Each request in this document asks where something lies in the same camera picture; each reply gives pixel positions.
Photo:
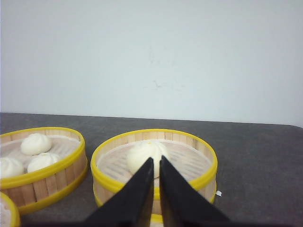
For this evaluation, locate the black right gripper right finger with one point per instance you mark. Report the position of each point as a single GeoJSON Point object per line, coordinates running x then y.
{"type": "Point", "coordinates": [183, 206]}

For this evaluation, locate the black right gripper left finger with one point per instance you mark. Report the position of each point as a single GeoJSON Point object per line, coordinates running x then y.
{"type": "Point", "coordinates": [132, 205]}

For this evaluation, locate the single-bun bamboo steamer basket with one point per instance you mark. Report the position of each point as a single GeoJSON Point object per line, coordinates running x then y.
{"type": "Point", "coordinates": [105, 187]}

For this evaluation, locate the three-bun bamboo steamer basket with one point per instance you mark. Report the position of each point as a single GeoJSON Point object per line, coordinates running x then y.
{"type": "Point", "coordinates": [33, 191]}

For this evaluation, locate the woven bamboo steamer lid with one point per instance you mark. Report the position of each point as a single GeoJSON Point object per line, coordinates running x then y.
{"type": "Point", "coordinates": [156, 220]}

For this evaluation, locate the small white paper scrap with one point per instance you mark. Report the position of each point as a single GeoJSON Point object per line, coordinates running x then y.
{"type": "Point", "coordinates": [219, 193]}

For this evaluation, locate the white mesh steamer liner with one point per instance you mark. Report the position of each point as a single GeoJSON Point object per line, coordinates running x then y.
{"type": "Point", "coordinates": [186, 159]}

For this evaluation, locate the white bun in single basket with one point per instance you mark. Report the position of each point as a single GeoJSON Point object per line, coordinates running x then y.
{"type": "Point", "coordinates": [144, 150]}

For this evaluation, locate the right white steamed bun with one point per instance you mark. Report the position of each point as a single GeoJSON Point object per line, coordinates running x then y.
{"type": "Point", "coordinates": [42, 160]}

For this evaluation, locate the white steamed bun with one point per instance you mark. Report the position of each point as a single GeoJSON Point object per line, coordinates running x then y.
{"type": "Point", "coordinates": [35, 144]}
{"type": "Point", "coordinates": [42, 160]}
{"type": "Point", "coordinates": [10, 167]}

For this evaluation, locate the far white steamed bun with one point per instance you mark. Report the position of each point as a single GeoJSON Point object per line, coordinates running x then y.
{"type": "Point", "coordinates": [35, 144]}

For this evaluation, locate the bottom bamboo steamer basket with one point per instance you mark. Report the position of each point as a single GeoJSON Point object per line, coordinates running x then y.
{"type": "Point", "coordinates": [9, 214]}

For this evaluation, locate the left white steamed bun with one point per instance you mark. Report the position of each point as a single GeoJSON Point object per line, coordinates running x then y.
{"type": "Point", "coordinates": [10, 167]}

